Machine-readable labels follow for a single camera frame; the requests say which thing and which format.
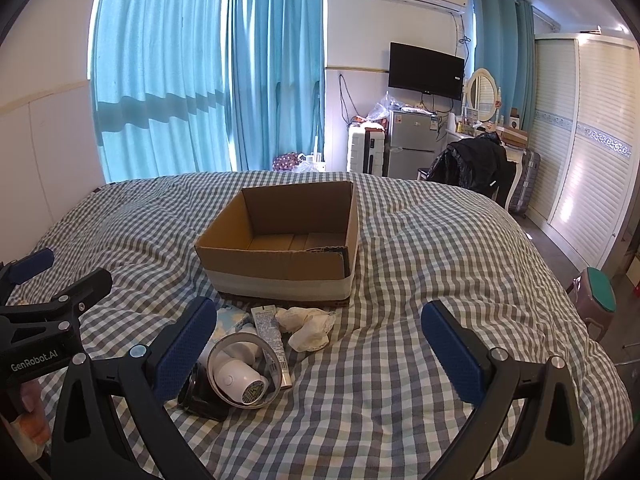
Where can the white cream tube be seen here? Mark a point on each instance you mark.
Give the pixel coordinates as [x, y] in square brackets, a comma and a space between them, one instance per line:
[267, 327]

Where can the black pouch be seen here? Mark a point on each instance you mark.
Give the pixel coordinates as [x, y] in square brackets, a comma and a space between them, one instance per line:
[197, 402]

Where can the white paper roll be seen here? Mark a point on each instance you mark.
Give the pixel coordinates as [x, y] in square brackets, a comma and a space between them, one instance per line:
[451, 122]

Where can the narrow teal curtain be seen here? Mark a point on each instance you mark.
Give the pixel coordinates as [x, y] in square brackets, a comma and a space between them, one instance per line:
[502, 40]

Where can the white dressing table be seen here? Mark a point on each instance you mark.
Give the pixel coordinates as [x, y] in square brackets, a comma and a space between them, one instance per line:
[462, 136]

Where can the wide teal curtain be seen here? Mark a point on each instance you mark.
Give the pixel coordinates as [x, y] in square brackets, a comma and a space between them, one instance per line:
[160, 75]

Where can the clear plastic cup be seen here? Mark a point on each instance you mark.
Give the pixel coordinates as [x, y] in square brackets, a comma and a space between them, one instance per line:
[271, 360]

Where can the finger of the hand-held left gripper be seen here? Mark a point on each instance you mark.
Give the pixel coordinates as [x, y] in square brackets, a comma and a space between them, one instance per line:
[85, 287]
[31, 265]

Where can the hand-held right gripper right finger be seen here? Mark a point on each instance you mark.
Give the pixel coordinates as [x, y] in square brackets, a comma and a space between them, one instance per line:
[454, 355]

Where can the brown cardboard box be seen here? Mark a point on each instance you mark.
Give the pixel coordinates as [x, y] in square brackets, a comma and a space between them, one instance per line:
[275, 270]

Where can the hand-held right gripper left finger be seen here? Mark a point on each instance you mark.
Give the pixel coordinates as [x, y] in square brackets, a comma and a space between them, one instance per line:
[184, 352]

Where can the white plastic bag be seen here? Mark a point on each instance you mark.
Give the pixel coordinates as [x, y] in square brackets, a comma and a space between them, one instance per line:
[310, 164]

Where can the light blue tissue pack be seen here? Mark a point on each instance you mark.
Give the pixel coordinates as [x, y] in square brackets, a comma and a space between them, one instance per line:
[232, 322]

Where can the white slatted wardrobe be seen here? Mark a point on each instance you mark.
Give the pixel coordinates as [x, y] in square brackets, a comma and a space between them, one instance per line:
[585, 135]

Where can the purple floral bag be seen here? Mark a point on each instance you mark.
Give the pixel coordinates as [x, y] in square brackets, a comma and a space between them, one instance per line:
[286, 162]

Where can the stool with green cushion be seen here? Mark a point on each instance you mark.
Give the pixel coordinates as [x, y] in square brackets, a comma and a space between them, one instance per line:
[600, 287]

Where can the grey white checked bed blanket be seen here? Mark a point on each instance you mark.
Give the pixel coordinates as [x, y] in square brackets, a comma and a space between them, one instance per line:
[400, 360]

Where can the person's left hand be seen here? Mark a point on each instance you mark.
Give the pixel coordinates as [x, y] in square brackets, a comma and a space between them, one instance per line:
[34, 417]

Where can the oval white-framed mirror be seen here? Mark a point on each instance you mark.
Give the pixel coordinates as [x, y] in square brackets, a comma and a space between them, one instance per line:
[482, 94]

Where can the white handheld device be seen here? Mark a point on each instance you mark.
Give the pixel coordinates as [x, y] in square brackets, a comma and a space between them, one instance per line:
[240, 377]

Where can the clear plastic bag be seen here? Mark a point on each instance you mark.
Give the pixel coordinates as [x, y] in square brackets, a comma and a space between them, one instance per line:
[382, 107]

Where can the silver small fridge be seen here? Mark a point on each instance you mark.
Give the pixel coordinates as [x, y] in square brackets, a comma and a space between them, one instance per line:
[410, 145]

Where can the black wall television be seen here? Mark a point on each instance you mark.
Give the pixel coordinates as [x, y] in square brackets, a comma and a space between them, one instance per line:
[425, 71]

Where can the grey hard suitcase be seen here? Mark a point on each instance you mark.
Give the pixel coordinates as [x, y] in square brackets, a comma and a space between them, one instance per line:
[527, 180]

